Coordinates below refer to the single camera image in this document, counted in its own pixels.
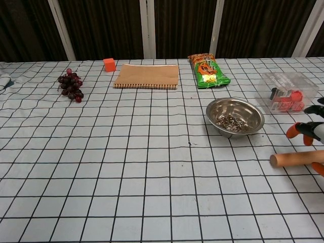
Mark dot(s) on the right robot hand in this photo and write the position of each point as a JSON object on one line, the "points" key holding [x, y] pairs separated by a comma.
{"points": [[310, 129]]}

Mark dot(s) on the wooden stick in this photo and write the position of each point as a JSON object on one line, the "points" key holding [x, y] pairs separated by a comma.
{"points": [[296, 159]]}

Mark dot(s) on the metal bowl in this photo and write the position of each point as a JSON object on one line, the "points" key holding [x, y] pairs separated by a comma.
{"points": [[250, 114]]}

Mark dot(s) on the clear plastic box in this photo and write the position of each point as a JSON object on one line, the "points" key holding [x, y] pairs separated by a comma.
{"points": [[286, 88]]}

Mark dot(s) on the green snack packet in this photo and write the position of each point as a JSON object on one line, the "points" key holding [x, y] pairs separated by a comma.
{"points": [[207, 71]]}

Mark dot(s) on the brown spiral notebook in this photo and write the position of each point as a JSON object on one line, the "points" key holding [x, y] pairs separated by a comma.
{"points": [[146, 76]]}

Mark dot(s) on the checkered white tablecloth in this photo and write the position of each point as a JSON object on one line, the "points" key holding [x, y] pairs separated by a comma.
{"points": [[126, 164]]}

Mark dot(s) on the orange cube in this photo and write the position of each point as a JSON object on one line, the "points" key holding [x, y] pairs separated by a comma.
{"points": [[110, 64]]}

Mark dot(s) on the dark curtain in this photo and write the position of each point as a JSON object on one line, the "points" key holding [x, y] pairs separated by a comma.
{"points": [[106, 27]]}

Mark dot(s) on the purple grape bunch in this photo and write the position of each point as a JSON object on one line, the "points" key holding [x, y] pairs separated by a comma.
{"points": [[71, 86]]}

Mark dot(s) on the white frame post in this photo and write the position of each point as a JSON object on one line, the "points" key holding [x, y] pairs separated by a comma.
{"points": [[62, 30], [148, 27], [308, 27], [216, 25]]}

